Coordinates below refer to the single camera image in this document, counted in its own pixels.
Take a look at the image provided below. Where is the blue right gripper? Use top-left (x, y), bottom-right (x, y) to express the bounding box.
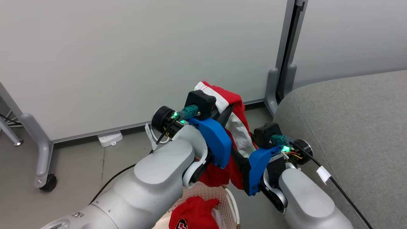
top-left (230, 145), bottom-right (284, 196)

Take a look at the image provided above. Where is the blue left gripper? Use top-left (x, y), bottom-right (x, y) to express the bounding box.
top-left (187, 103), bottom-right (236, 169)

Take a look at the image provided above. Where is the red and white clothing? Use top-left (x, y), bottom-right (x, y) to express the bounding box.
top-left (194, 81), bottom-right (259, 190)

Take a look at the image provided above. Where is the red clothing with logo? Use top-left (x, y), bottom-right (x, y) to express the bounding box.
top-left (169, 196), bottom-right (220, 229)

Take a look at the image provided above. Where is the cream perforated laundry basket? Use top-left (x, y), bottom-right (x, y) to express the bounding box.
top-left (153, 181), bottom-right (241, 229)

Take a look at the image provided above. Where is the grey fabric sofa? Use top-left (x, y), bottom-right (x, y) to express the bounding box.
top-left (273, 70), bottom-right (407, 229)

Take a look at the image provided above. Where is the white power strip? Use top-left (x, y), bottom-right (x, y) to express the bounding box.
top-left (97, 131), bottom-right (123, 148)

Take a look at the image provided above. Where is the grey partition foot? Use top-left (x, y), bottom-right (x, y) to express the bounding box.
top-left (21, 113), bottom-right (54, 189)

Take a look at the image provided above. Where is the black caster wheel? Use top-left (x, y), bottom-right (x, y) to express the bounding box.
top-left (39, 174), bottom-right (58, 192)

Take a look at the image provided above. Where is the chrome table leg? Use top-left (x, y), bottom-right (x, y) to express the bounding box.
top-left (0, 118), bottom-right (23, 147)

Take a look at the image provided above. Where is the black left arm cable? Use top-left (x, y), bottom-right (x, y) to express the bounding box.
top-left (156, 116), bottom-right (180, 145)

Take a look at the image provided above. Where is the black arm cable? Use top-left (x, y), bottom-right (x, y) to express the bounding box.
top-left (156, 116), bottom-right (180, 145)
top-left (299, 149), bottom-right (373, 229)

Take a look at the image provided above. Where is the grey partition post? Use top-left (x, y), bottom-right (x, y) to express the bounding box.
top-left (264, 0), bottom-right (308, 117)

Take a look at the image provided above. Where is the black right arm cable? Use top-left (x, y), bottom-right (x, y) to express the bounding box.
top-left (299, 149), bottom-right (373, 229)

